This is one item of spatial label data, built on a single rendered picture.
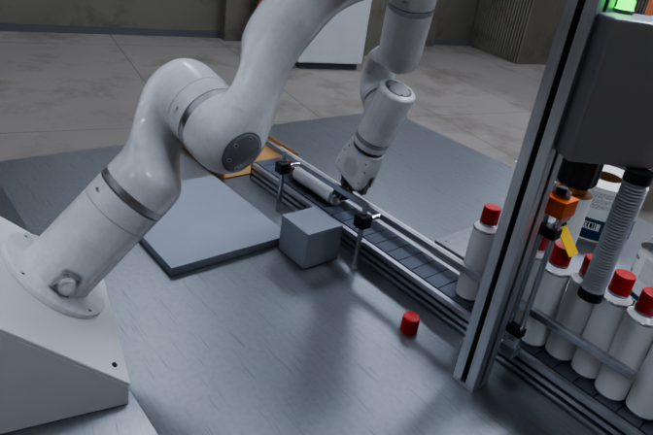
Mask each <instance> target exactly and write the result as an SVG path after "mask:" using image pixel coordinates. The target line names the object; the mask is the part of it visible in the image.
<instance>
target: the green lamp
mask: <svg viewBox="0 0 653 435"><path fill-rule="evenodd" d="M635 5H636V0H618V2H617V5H616V7H614V9H613V11H612V12H615V13H619V14H624V15H630V16H633V15H634V13H635V11H634V8H635Z"/></svg>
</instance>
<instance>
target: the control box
mask: <svg viewBox="0 0 653 435"><path fill-rule="evenodd" d="M555 150H556V151H557V152H558V153H559V154H560V155H561V156H563V157H564V158H565V159H566V160H567V161H573V162H583V163H593V164H601V165H611V166H621V167H631V168H640V169H649V170H653V16H646V15H639V14H634V15H633V16H630V15H624V14H619V13H615V12H612V13H606V12H601V13H599V15H598V17H597V20H596V23H595V26H594V29H593V32H592V35H591V38H590V41H589V44H588V47H587V50H586V53H585V56H584V59H583V62H582V65H581V68H580V71H579V74H578V77H577V80H576V83H575V86H574V89H573V92H572V94H571V98H570V101H569V104H568V107H567V112H566V115H565V118H564V121H563V124H562V127H561V130H560V133H559V136H558V139H557V142H556V146H555Z"/></svg>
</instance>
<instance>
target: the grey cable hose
mask: <svg viewBox="0 0 653 435"><path fill-rule="evenodd" d="M622 180H623V182H621V184H620V185H619V186H620V187H619V188H618V191H617V193H618V194H616V197H615V200H614V201H613V202H614V203H612V206H611V209H610V212H609V215H608V216H607V219H606V222H605V225H604V227H603V230H602V233H601V235H600V237H599V240H598V243H597V246H596V249H595V251H594V253H593V255H592V258H591V260H590V263H589V266H588V268H587V271H586V274H585V277H584V279H583V282H582V283H581V284H580V286H579V288H578V290H577V295H578V296H579V297H580V298H581V299H582V300H584V301H586V302H588V303H592V304H600V303H601V302H602V300H603V297H604V295H605V290H606V288H607V285H608V282H609V280H610V278H611V276H612V274H613V271H614V268H615V265H616V263H617V262H618V259H619V256H620V254H621V251H622V249H623V248H624V247H623V246H625V243H626V240H627V237H628V236H629V235H628V234H630V232H629V231H631V228H632V225H633V222H634V221H635V219H636V214H637V213H638V210H639V207H640V204H641V203H642V202H641V201H643V199H642V198H644V195H645V191H647V189H646V188H648V187H649V186H650V185H651V182H652V180H653V172H651V171H650V170H648V169H640V168H631V167H626V169H625V171H624V174H623V176H622Z"/></svg>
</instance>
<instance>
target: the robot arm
mask: <svg viewBox="0 0 653 435"><path fill-rule="evenodd" d="M360 1H363V0H262V1H261V2H260V4H259V5H258V7H257V8H256V9H255V11H254V12H253V14H252V16H251V17H250V19H249V21H248V23H247V25H246V27H245V29H244V32H243V35H242V39H241V51H240V62H239V66H238V70H237V73H236V76H235V78H234V80H233V82H232V84H231V86H229V85H228V84H227V83H226V82H225V81H224V80H223V79H222V78H221V77H219V76H218V75H217V74H216V73H215V72H214V71H213V70H212V69H211V68H209V67H208V66H207V65H205V64H203V63H202V62H200V61H197V60H194V59H191V58H178V59H174V60H171V61H169V62H167V63H166V64H164V65H162V66H161V67H160V68H158V69H157V70H156V71H155V72H154V73H153V74H152V75H151V76H150V78H149V79H148V81H147V82H146V84H145V86H144V88H143V90H142V92H141V94H140V97H139V100H138V104H137V107H136V111H135V114H134V118H133V121H132V125H131V129H130V133H129V136H128V139H127V141H126V143H125V145H124V147H123V148H122V150H121V151H120V153H119V154H118V155H117V156H116V157H115V158H114V159H113V160H112V161H111V162H110V163H109V164H108V165H107V166H106V167H105V168H104V169H103V170H102V171H101V172H100V173H99V174H98V176H97V177H96V178H95V179H94V180H93V181H92V182H91V183H90V184H89V185H88V186H87V187H86V188H85V189H84V190H83V191H82V192H81V194H80V195H79V196H78V197H77V198H76V199H75V200H74V201H73V202H72V203H71V204H70V205H69V206H68V207H67V208H66V209H65V210H64V211H63V212H62V213H61V214H60V215H59V216H58V217H57V219H56V220H55V221H54V222H53V223H52V224H51V225H50V226H49V227H48V228H47V229H46V230H45V231H44V232H43V233H42V234H41V235H40V236H37V235H34V234H30V233H24V232H16V233H12V234H10V235H9V236H8V237H7V238H6V239H5V240H4V241H3V242H2V244H1V255H2V259H3V261H4V263H5V265H6V267H7V268H8V270H9V271H10V273H11V274H12V276H13V277H14V278H15V279H16V280H17V282H18V283H19V284H20V285H21V286H22V287H23V288H24V289H25V290H27V291H28V292H29V293H30V294H31V295H33V296H34V297H35V298H37V299H38V300H39V301H41V302H42V303H44V304H45V305H47V306H49V307H50V308H52V309H54V310H56V311H58V312H60V313H62V314H63V315H66V316H69V317H72V318H82V319H89V318H95V317H97V316H98V315H99V314H100V313H101V312H102V310H103V309H104V306H105V298H104V294H103V292H102V289H101V287H100V285H99V283H100V282H101V281H102V280H103V279H104V278H105V277H106V276H107V275H108V274H109V273H110V272H111V271H112V270H113V268H114V267H115V266H116V265H117V264H118V263H119V262H120V261H121V260H122V259H123V258H124V257H125V256H126V255H127V254H128V253H129V252H130V251H131V250H132V249H133V248H134V247H135V246H136V244H137V243H138V242H139V241H140V240H141V239H142V238H143V237H144V236H145V235H146V234H147V233H148V232H149V231H150V230H151V229H152V228H153V227H154V226H155V224H156V223H157V222H158V221H159V220H160V219H161V218H162V217H163V216H164V215H165V214H166V213H167V212H168V211H169V210H170V209H171V208H172V206H173V205H174V204H175V203H176V201H177V200H178V199H179V197H180V194H181V154H182V149H183V146H185V148H186V149H187V150H188V151H189V152H190V154H191V155H192V156H193V157H194V158H195V159H196V160H197V161H198V162H199V163H200V164H201V165H202V166H204V167H205V168H207V169H208V170H210V171H212V172H216V173H219V174H233V173H236V172H240V171H242V170H244V169H245V168H247V167H248V166H250V165H251V164H252V163H253V162H254V161H255V160H256V159H257V158H258V156H259V155H260V153H261V152H262V150H263V148H264V146H265V144H266V142H267V139H268V137H269V134H270V131H271V127H272V124H273V121H274V118H275V115H276V112H277V108H278V105H279V101H280V98H281V94H282V91H283V89H284V86H285V84H286V81H287V79H288V77H289V74H290V72H291V70H292V68H293V66H294V64H295V63H296V61H297V59H298V58H299V57H300V56H301V55H302V53H303V52H304V51H305V49H306V48H307V47H308V46H309V44H310V43H311V42H312V41H313V40H314V39H315V37H316V36H317V35H318V34H319V33H320V31H321V30H322V29H323V28H324V27H325V26H326V24H327V23H328V22H329V21H330V20H331V19H332V18H333V17H335V16H336V15H337V14H338V13H340V12H341V11H343V10H344V9H346V8H348V7H350V6H352V5H354V4H356V3H359V2H360ZM436 1H437V0H388V3H387V8H386V12H385V17H384V23H383V28H382V33H381V39H380V44H379V46H378V47H376V48H374V49H373V50H371V51H370V52H369V53H368V55H367V56H366V58H365V61H364V64H363V68H362V73H361V85H360V94H361V101H362V103H363V106H364V113H363V117H362V119H361V123H360V125H358V126H357V131H356V133H355V135H354V136H353V137H352V138H351V139H350V140H349V141H348V142H347V144H346V145H345V147H344V148H343V150H342V151H341V153H340V154H339V155H338V157H337V159H336V162H335V166H336V168H337V170H338V171H339V172H340V173H341V181H340V182H341V185H342V186H344V187H345V188H347V189H349V190H350V191H352V192H353V191H357V192H358V193H359V194H360V195H365V194H366V193H367V189H368V188H371V187H372V185H373V183H374V182H375V180H376V178H377V175H378V173H379V171H380V168H381V165H382V162H383V159H384V155H383V154H385V153H386V152H387V150H388V148H389V147H390V145H391V143H392V141H393V139H394V138H395V135H396V133H397V131H398V130H399V128H400V126H401V125H402V123H403V121H404V120H405V118H406V116H407V114H408V112H409V111H410V109H411V107H412V105H413V103H414V101H415V94H414V92H413V90H412V89H411V88H410V87H409V86H407V85H406V84H404V83H402V82H400V81H397V80H395V75H396V74H400V75H403V74H407V73H409V72H411V71H412V70H414V69H415V67H416V66H417V65H418V63H419V61H420V59H421V56H422V53H423V50H424V46H425V43H426V39H427V37H428V33H429V30H430V23H431V20H432V16H433V13H434V9H435V5H436Z"/></svg>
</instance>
